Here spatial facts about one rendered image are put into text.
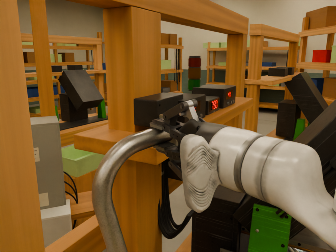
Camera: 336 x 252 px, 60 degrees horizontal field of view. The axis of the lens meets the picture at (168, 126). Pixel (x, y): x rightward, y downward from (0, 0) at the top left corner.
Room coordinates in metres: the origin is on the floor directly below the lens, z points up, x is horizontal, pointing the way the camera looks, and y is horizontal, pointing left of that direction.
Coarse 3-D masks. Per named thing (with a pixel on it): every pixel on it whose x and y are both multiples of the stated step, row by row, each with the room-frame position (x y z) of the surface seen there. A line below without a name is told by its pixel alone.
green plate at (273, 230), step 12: (252, 216) 0.84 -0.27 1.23; (264, 216) 0.82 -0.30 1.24; (276, 216) 0.81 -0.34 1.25; (288, 216) 0.80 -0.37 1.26; (252, 228) 0.83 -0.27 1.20; (264, 228) 0.81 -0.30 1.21; (276, 228) 0.80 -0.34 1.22; (288, 228) 0.79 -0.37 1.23; (252, 240) 0.82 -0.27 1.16; (264, 240) 0.80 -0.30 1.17; (276, 240) 0.79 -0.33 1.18; (288, 240) 0.78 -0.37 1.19
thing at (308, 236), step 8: (248, 232) 0.94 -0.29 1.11; (304, 232) 0.91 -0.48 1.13; (312, 232) 0.91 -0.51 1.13; (296, 240) 0.86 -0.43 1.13; (304, 240) 0.86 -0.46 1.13; (312, 240) 0.86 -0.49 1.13; (320, 240) 0.86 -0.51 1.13; (296, 248) 0.86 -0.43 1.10; (304, 248) 0.85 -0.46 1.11; (312, 248) 0.84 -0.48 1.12; (320, 248) 0.83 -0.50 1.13; (328, 248) 0.82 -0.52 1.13
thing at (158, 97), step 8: (144, 96) 0.77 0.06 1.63; (152, 96) 0.77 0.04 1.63; (160, 96) 0.77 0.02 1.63; (168, 96) 0.77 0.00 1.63; (176, 96) 0.79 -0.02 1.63; (136, 104) 0.72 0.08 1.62; (144, 104) 0.71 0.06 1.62; (152, 104) 0.70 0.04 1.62; (160, 104) 0.71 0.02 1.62; (168, 104) 0.75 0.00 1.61; (176, 104) 0.79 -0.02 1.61; (136, 112) 0.72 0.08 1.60; (144, 112) 0.71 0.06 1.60; (152, 112) 0.70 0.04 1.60; (160, 112) 0.71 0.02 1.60; (136, 120) 0.72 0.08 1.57; (144, 120) 0.71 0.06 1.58
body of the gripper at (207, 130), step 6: (192, 120) 0.39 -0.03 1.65; (204, 120) 0.39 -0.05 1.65; (186, 126) 0.39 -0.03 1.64; (192, 126) 0.38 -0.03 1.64; (198, 126) 0.38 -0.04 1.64; (204, 126) 0.37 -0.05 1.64; (210, 126) 0.36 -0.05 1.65; (216, 126) 0.36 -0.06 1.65; (222, 126) 0.36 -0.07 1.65; (228, 126) 0.36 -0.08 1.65; (186, 132) 0.39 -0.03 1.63; (192, 132) 0.38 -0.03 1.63; (198, 132) 0.36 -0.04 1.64; (204, 132) 0.35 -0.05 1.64; (210, 132) 0.35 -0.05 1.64; (216, 132) 0.34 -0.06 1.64; (204, 138) 0.34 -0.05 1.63; (210, 138) 0.34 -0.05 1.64
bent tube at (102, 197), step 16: (128, 144) 0.42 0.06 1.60; (144, 144) 0.44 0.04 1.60; (176, 144) 0.47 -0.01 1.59; (112, 160) 0.40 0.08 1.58; (96, 176) 0.40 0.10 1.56; (112, 176) 0.40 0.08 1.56; (96, 192) 0.39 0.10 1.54; (96, 208) 0.39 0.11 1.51; (112, 208) 0.40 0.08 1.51; (112, 224) 0.40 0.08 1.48; (112, 240) 0.40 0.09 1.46
